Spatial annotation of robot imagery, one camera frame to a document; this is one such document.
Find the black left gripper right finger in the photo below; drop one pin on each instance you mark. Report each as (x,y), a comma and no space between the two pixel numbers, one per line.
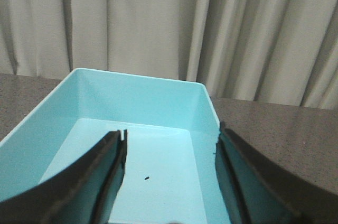
(257,190)

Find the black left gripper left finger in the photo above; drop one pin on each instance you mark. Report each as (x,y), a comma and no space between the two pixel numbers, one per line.
(84,192)

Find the light blue box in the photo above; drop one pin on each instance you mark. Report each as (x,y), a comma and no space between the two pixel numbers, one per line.
(172,134)

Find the grey pleated curtain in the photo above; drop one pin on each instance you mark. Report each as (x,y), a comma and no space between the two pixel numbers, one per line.
(276,51)

